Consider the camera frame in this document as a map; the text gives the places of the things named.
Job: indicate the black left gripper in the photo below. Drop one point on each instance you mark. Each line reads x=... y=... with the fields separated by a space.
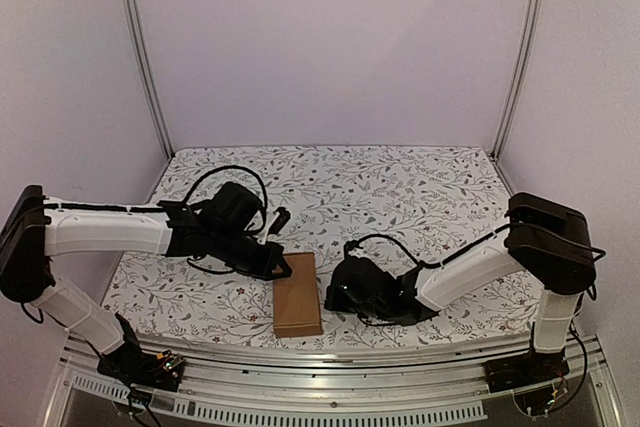
x=273 y=254

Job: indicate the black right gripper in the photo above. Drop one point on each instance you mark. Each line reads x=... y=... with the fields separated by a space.
x=351 y=302

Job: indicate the brown cardboard box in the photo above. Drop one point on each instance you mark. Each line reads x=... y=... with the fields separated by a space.
x=296 y=304

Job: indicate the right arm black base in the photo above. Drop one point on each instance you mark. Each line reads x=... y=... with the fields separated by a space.
x=524 y=369

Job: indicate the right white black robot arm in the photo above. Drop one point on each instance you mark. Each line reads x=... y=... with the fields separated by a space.
x=548 y=240

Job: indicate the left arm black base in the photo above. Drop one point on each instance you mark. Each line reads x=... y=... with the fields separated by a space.
x=132 y=366

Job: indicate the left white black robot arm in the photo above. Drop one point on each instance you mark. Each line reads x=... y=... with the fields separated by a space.
x=233 y=227

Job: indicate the floral patterned table mat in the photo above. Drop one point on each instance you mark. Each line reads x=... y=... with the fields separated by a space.
x=404 y=202

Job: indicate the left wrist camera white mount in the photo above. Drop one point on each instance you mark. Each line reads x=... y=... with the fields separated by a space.
x=275 y=222

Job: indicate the aluminium front rail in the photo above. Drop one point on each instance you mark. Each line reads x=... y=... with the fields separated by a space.
x=439 y=385

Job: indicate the right aluminium frame post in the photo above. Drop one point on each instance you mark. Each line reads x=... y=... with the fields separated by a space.
x=525 y=46

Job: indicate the aluminium frame post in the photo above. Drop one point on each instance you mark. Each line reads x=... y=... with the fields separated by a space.
x=525 y=46
x=136 y=32

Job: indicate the left aluminium frame post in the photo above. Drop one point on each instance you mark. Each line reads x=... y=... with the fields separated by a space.
x=136 y=32

